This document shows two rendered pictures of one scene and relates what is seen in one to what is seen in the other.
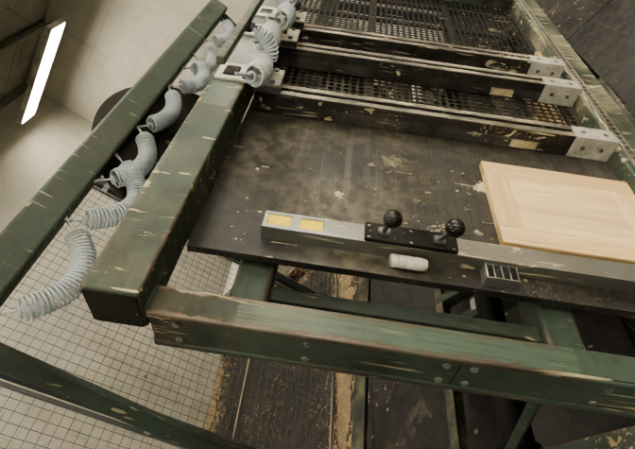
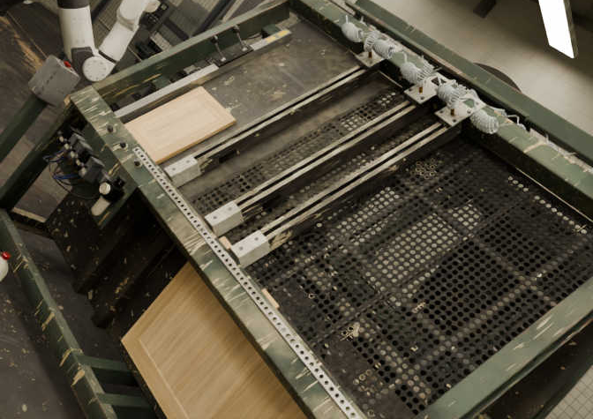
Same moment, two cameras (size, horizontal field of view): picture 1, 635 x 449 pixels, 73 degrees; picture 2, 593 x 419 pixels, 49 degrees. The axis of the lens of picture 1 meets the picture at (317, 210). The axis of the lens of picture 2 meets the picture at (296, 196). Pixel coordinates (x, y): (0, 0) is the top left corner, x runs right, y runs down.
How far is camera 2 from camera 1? 3.49 m
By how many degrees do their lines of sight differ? 85
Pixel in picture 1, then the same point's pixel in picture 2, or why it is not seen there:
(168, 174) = (325, 5)
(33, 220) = (398, 26)
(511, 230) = (200, 93)
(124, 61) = not seen: outside the picture
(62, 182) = (419, 37)
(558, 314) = not seen: hidden behind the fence
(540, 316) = not seen: hidden behind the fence
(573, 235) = (173, 108)
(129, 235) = not seen: outside the picture
